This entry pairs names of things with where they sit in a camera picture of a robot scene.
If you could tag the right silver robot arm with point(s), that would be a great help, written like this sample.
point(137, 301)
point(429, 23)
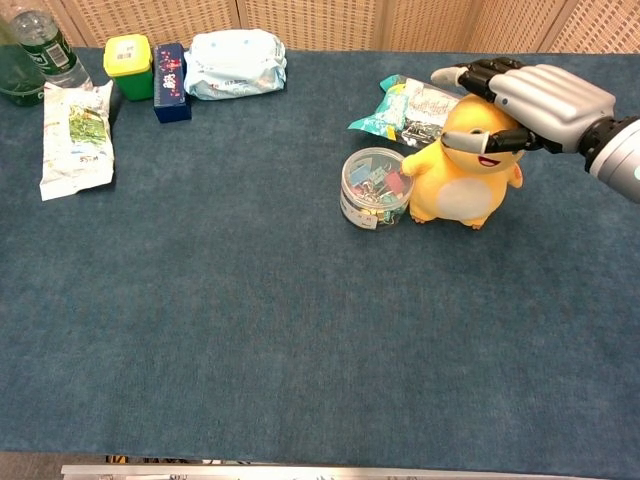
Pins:
point(617, 155)

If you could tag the dark blue carton box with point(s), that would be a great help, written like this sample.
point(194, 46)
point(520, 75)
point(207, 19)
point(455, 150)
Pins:
point(171, 82)

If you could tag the wicker folding screen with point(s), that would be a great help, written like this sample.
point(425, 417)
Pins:
point(350, 22)

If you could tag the teal snack bag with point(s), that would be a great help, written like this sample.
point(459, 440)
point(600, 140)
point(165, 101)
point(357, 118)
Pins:
point(405, 112)

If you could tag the aluminium frame rail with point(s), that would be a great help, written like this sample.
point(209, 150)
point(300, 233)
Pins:
point(320, 472)

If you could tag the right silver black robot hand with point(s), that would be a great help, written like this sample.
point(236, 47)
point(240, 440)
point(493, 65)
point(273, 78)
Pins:
point(545, 100)

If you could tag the white green snack bag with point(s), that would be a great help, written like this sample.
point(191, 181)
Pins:
point(75, 140)

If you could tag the blue table cloth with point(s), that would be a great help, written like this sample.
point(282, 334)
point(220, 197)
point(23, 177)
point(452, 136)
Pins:
point(300, 300)

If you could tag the clear plastic water bottle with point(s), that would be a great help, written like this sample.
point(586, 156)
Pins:
point(47, 47)

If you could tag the yellow green lidded box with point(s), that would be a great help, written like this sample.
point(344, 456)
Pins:
point(129, 62)

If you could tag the clear tub of binder clips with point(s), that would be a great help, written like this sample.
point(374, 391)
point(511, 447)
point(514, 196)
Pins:
point(372, 192)

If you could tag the yellow duck plush toy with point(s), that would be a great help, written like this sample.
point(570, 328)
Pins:
point(460, 170)

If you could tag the light blue wet wipes pack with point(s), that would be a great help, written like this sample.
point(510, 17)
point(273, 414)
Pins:
point(235, 65)

